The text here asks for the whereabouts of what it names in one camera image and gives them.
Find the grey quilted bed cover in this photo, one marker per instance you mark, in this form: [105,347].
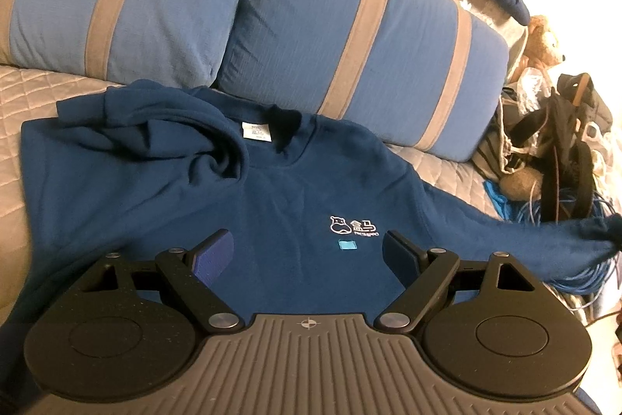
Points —
[33,94]

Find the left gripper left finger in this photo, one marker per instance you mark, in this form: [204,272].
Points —
[186,278]

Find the right blue striped pillow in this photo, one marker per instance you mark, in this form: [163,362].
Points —
[419,73]

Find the black bag with straps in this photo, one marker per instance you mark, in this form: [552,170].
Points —
[562,155]

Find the dark blue sweatshirt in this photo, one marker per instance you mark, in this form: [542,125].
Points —
[143,168]

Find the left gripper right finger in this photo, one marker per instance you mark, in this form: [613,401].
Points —
[425,276]

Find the brown teddy bear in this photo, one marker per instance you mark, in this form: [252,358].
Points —
[530,83]

